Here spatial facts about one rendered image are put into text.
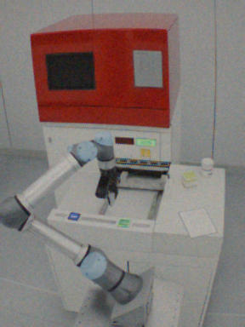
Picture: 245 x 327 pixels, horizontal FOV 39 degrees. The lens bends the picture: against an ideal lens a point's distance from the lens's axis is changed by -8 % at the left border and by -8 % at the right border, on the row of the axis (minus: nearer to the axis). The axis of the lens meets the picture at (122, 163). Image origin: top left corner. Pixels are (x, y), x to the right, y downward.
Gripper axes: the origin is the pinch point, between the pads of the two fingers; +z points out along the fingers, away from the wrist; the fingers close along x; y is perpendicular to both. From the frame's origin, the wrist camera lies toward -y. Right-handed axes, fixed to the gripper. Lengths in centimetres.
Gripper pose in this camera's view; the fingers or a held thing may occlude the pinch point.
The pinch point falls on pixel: (110, 204)
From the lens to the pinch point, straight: 171.1
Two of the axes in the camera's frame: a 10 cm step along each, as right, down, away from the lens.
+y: 3.1, -5.4, 7.8
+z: 0.8, 8.3, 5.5
